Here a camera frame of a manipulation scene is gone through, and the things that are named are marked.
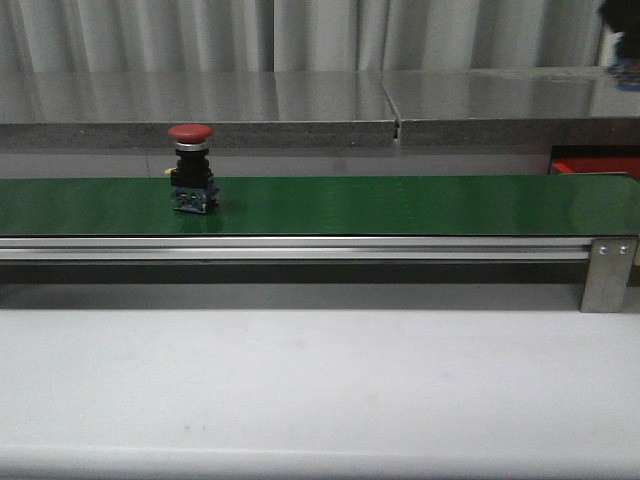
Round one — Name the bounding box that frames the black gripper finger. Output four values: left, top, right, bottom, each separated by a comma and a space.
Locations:
598, 0, 640, 36

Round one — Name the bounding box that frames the red plastic tray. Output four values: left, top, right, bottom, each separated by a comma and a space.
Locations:
550, 157, 639, 180

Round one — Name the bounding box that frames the right grey stone slab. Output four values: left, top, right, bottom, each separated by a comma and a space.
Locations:
382, 67, 639, 147

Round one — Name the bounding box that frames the green conveyor belt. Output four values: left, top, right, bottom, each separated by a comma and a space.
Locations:
1, 175, 639, 237

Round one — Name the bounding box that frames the grey stone counter slab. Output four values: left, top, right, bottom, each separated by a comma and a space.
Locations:
1, 72, 396, 150

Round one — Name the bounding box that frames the white pleated curtain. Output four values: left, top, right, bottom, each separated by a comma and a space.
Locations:
1, 1, 607, 73

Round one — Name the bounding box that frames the steel conveyor support bracket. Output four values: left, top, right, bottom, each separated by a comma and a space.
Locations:
580, 237, 638, 313

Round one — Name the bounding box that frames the aluminium conveyor frame rail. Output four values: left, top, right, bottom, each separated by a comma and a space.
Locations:
1, 236, 593, 261

